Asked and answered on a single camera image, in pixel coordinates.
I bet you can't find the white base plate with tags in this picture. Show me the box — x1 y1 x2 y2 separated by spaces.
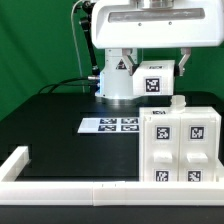
78 117 139 134

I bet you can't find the white cabinet top block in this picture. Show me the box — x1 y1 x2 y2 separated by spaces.
133 60 175 96

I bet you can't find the white cabinet body box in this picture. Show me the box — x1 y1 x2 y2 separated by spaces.
139 95 221 182

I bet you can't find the grey thin cable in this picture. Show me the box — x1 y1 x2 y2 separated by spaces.
70 0 86 94

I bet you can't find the white U-shaped fence frame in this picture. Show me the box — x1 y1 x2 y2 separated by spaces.
0 146 224 206

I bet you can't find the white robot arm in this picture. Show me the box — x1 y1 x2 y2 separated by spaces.
91 0 224 101

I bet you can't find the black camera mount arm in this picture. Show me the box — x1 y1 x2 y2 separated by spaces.
80 0 100 75

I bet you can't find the white cabinet door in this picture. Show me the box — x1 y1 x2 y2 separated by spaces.
179 114 216 182
141 114 180 182

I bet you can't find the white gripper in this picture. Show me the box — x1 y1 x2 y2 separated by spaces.
91 0 224 76

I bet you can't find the black cable bundle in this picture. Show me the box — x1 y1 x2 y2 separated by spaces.
38 77 101 94

